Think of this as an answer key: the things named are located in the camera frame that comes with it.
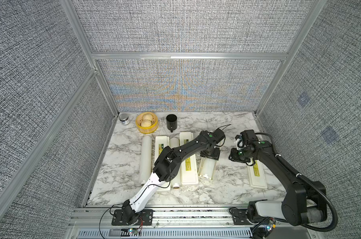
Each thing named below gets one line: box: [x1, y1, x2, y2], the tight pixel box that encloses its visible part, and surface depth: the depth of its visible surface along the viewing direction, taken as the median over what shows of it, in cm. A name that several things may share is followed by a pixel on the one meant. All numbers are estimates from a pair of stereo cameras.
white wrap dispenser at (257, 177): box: [247, 159, 268, 190], surface depth 85 cm
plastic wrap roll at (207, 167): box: [197, 156, 217, 180], surface depth 85 cm
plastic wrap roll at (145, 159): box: [139, 135, 153, 185], surface depth 95 cm
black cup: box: [166, 114, 178, 133], surface depth 108 cm
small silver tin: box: [118, 113, 131, 126], surface depth 112 cm
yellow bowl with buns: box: [135, 112, 159, 134], surface depth 109 cm
